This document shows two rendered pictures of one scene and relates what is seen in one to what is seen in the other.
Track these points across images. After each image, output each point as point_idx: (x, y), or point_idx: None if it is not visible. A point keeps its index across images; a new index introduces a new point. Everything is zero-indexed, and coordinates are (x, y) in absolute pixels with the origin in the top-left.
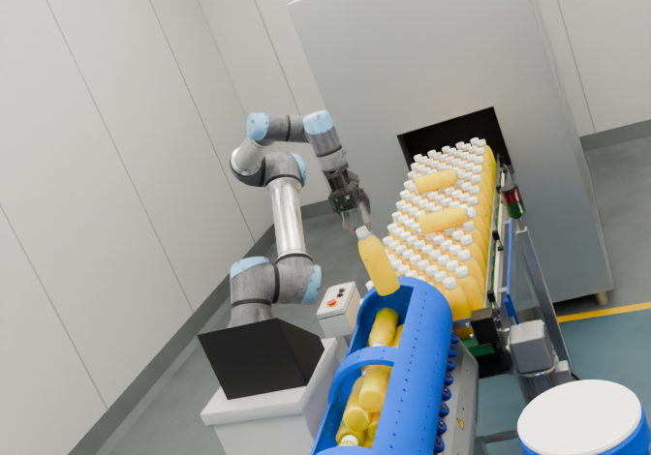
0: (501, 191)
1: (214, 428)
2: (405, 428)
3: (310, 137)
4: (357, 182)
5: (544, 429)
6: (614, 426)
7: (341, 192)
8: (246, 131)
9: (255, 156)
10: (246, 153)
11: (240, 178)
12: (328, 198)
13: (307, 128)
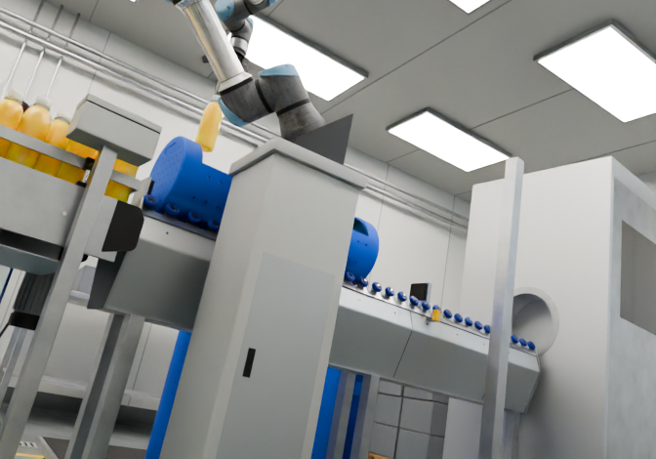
0: (26, 104)
1: (358, 193)
2: None
3: (252, 31)
4: (206, 62)
5: None
6: None
7: None
8: None
9: None
10: None
11: None
12: (247, 72)
13: (253, 26)
